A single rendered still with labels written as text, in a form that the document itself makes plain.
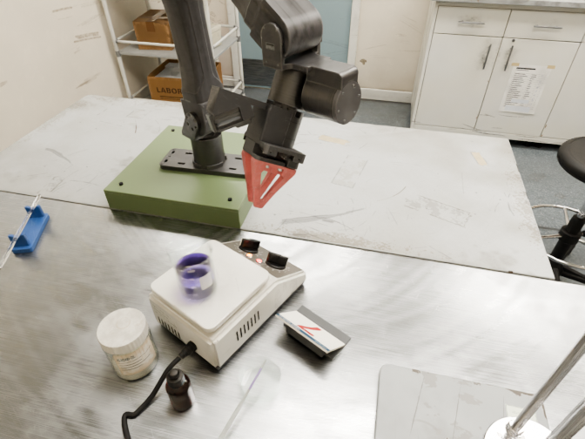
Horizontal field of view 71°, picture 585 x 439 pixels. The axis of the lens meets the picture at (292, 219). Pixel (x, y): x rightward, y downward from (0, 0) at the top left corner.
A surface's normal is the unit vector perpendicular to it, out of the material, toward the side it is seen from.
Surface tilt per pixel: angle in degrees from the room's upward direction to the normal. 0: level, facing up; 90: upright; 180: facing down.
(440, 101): 90
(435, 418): 0
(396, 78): 90
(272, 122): 74
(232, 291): 0
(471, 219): 0
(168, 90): 91
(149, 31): 92
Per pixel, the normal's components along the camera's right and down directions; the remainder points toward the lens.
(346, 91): 0.74, 0.40
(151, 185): 0.00, -0.76
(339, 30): -0.23, 0.63
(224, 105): 0.39, 0.36
